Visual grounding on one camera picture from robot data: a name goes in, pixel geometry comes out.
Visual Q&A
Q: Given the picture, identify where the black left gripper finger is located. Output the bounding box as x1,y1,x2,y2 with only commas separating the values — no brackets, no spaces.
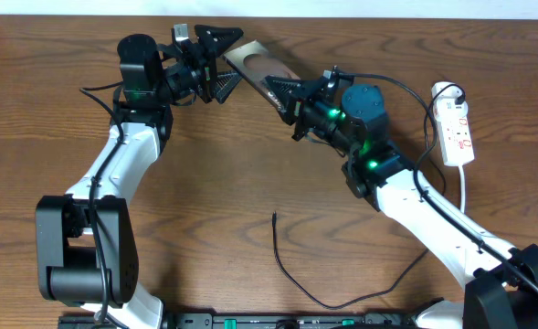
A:
195,25,244,58
214,70,242,104

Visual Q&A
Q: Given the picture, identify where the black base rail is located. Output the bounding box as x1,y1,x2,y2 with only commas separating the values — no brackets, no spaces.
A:
58,312,434,329

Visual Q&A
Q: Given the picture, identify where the white power strip cord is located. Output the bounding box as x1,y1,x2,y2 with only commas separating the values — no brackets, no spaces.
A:
458,164,467,214

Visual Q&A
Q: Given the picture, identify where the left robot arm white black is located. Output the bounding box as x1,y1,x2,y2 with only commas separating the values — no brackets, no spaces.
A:
35,24,243,328

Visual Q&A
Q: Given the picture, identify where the Galaxy S25 Ultra smartphone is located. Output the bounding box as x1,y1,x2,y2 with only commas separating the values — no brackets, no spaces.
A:
223,40,300,109

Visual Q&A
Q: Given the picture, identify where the white power strip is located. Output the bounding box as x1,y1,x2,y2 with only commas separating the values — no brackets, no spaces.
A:
431,81,475,167

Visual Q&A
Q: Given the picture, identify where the black charger cable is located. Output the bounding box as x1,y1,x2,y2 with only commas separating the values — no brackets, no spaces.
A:
271,82,467,311

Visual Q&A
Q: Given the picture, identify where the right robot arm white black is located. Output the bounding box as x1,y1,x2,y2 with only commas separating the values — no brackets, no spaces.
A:
264,73,538,328

